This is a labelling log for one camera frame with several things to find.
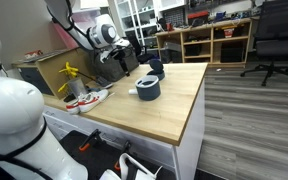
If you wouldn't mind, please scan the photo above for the black office chair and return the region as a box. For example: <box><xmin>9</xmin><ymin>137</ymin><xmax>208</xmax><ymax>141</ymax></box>
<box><xmin>239</xmin><ymin>0</ymin><xmax>288</xmax><ymax>88</ymax></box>

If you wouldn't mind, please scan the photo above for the white shelving rack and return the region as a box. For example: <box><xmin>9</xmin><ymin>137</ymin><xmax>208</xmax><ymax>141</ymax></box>
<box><xmin>115</xmin><ymin>0</ymin><xmax>162</xmax><ymax>48</ymax></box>

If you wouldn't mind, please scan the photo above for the red white bucket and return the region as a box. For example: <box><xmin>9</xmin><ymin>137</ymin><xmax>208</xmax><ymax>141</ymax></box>
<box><xmin>223</xmin><ymin>27</ymin><xmax>236</xmax><ymax>39</ymax></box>

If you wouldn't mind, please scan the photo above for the silver metal cylinder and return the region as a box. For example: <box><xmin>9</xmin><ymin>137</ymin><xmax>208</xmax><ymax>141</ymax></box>
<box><xmin>67</xmin><ymin>77</ymin><xmax>89</xmax><ymax>99</ymax></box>

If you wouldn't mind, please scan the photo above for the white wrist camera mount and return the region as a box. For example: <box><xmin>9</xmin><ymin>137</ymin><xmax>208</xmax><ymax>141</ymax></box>
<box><xmin>98</xmin><ymin>37</ymin><xmax>132</xmax><ymax>64</ymax></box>

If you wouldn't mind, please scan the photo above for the red white small item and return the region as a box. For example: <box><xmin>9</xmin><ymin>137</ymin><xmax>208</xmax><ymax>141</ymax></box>
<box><xmin>23</xmin><ymin>49</ymin><xmax>44</xmax><ymax>61</ymax></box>

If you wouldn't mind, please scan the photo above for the wooden shelf unit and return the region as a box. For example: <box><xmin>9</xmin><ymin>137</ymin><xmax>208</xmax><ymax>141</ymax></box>
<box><xmin>154</xmin><ymin>17</ymin><xmax>254</xmax><ymax>68</ymax></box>

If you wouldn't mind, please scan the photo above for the black clamp orange handle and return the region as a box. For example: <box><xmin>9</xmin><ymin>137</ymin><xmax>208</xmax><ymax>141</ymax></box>
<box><xmin>78</xmin><ymin>129</ymin><xmax>102</xmax><ymax>153</ymax></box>
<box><xmin>113</xmin><ymin>139</ymin><xmax>133</xmax><ymax>172</ymax></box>

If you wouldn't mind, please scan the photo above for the red toolbox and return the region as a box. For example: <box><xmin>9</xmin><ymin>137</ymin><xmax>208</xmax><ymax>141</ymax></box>
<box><xmin>187</xmin><ymin>10</ymin><xmax>211</xmax><ymax>26</ymax></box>

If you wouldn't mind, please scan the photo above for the small black box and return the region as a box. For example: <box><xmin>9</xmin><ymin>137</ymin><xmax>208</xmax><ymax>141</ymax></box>
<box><xmin>184</xmin><ymin>43</ymin><xmax>203</xmax><ymax>57</ymax></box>

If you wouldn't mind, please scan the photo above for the black parts organizer panel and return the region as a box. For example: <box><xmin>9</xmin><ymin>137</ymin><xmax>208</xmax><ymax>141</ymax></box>
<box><xmin>162</xmin><ymin>6</ymin><xmax>187</xmax><ymax>28</ymax></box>

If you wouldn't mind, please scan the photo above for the white sneaker red swoosh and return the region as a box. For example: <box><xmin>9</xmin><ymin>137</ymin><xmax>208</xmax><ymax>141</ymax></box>
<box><xmin>77</xmin><ymin>89</ymin><xmax>110</xmax><ymax>113</ymax></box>
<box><xmin>65</xmin><ymin>95</ymin><xmax>87</xmax><ymax>115</ymax></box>

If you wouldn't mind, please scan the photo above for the dark grey shoe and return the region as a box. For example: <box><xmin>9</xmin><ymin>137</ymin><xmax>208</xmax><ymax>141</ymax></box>
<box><xmin>95</xmin><ymin>75</ymin><xmax>114</xmax><ymax>90</ymax></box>

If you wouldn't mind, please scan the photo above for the blue tool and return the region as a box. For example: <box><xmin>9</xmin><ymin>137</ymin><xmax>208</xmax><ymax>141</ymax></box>
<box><xmin>213</xmin><ymin>10</ymin><xmax>228</xmax><ymax>23</ymax></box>

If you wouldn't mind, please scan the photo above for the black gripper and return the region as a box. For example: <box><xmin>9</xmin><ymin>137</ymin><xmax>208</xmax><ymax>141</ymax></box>
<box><xmin>112</xmin><ymin>46</ymin><xmax>132</xmax><ymax>78</ymax></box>

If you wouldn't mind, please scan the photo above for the dark blue bowl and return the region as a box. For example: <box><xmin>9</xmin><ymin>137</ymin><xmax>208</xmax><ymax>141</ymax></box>
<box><xmin>134</xmin><ymin>74</ymin><xmax>162</xmax><ymax>102</ymax></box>

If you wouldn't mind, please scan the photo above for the grey box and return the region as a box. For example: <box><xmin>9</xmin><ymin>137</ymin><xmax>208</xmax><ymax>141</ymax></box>
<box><xmin>163</xmin><ymin>41</ymin><xmax>182</xmax><ymax>53</ymax></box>

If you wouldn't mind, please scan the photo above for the black mesh chair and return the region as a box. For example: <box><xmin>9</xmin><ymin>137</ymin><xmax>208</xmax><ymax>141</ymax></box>
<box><xmin>126</xmin><ymin>30</ymin><xmax>159</xmax><ymax>65</ymax></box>

